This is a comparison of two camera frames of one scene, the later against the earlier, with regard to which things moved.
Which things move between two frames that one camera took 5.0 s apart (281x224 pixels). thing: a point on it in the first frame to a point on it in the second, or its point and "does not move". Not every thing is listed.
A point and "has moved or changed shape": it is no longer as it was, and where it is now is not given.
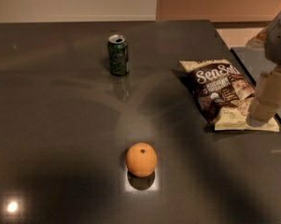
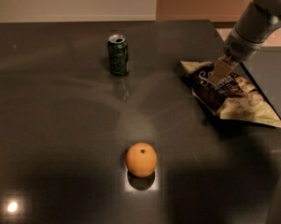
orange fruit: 141,159 does not move
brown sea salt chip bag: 225,94 has moved or changed shape
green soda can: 118,55 does not move
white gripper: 279,44 to 242,49
